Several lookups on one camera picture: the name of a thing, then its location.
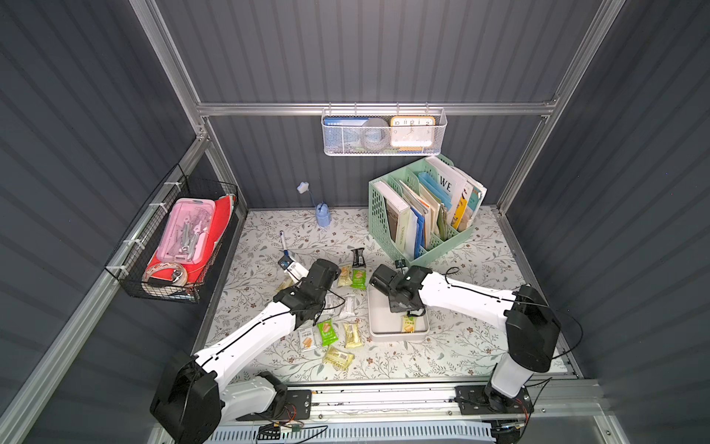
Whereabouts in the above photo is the yellow cookie packet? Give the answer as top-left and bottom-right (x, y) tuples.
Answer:
(343, 323), (364, 349)
(277, 279), (295, 292)
(401, 316), (417, 334)
(323, 346), (354, 371)
(338, 266), (352, 288)

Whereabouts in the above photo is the silver white cookie packet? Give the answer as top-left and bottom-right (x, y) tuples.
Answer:
(298, 327), (317, 352)

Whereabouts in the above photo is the green cookie packet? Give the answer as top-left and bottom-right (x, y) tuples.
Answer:
(351, 268), (367, 290)
(316, 320), (338, 347)

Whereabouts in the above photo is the black cookie packet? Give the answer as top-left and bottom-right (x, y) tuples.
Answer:
(351, 247), (366, 268)

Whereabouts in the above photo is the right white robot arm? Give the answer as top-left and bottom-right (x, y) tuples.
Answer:
(369, 265), (561, 404)

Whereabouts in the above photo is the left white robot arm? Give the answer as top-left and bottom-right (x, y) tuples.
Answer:
(150, 259), (340, 443)

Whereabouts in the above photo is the white storage box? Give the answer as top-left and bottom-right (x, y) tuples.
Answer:
(367, 286), (431, 342)

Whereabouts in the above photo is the blue box in basket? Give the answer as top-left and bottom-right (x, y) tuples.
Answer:
(322, 117), (368, 155)

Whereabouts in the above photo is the blue white marker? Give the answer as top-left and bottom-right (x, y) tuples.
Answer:
(279, 231), (290, 256)

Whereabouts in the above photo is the blue folder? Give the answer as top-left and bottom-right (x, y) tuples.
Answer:
(410, 208), (425, 259)

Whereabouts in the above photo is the white brown book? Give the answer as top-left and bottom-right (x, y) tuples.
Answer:
(374, 181), (414, 260)

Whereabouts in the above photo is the mint green file organizer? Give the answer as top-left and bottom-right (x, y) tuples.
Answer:
(368, 155), (487, 266)

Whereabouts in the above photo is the blue small bottle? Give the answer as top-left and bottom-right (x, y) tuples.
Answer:
(297, 181), (332, 228)

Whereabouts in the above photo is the white book WE cover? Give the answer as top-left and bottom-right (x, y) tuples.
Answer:
(425, 157), (478, 231)

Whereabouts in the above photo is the clear tape roll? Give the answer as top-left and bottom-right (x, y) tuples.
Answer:
(142, 263), (189, 287)

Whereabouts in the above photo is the pink plastic case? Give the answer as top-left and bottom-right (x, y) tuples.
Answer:
(156, 198), (216, 265)

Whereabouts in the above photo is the yellow white clock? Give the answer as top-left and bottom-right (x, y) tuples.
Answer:
(389, 116), (436, 149)

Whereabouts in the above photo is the grey tape roll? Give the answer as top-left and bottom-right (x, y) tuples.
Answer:
(361, 118), (390, 153)

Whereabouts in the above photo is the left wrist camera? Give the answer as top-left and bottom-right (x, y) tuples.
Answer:
(278, 255), (309, 283)

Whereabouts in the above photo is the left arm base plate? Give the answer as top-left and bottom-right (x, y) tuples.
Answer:
(239, 390), (312, 422)

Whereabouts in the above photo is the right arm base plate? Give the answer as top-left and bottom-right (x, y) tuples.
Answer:
(453, 385), (534, 416)

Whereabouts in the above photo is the black wire side basket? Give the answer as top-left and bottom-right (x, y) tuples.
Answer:
(105, 166), (240, 305)

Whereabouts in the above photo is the white wire wall basket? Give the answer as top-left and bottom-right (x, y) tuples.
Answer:
(321, 107), (449, 157)

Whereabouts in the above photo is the aluminium rail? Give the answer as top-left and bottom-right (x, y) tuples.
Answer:
(160, 378), (606, 428)

